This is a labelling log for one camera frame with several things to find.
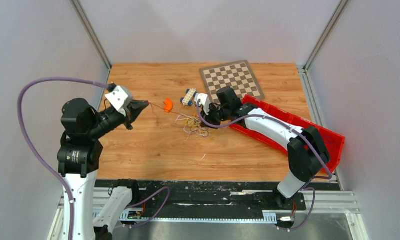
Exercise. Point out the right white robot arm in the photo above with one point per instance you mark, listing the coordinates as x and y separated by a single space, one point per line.
305 146

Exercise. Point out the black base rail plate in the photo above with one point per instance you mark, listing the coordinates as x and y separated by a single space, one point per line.
226 200

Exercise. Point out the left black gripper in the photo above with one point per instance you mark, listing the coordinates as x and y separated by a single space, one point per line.
133 110

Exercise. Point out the wooden chessboard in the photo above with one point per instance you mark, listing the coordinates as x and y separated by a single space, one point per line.
238 75

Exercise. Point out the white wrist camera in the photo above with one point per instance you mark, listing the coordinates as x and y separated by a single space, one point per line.
120 97
202 100

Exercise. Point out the orange curved plastic piece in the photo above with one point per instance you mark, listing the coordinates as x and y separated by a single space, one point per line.
168 105

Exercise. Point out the red compartment tray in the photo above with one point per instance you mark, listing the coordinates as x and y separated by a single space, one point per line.
334 142

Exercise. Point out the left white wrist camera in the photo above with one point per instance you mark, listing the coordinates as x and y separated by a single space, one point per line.
120 97

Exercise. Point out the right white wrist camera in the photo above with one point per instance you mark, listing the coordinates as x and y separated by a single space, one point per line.
202 100

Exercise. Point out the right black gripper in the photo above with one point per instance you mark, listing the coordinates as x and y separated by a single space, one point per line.
208 119

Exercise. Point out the white toy car blue wheels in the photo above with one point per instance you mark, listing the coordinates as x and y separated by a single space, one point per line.
187 100

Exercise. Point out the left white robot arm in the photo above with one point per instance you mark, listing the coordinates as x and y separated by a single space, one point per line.
78 164

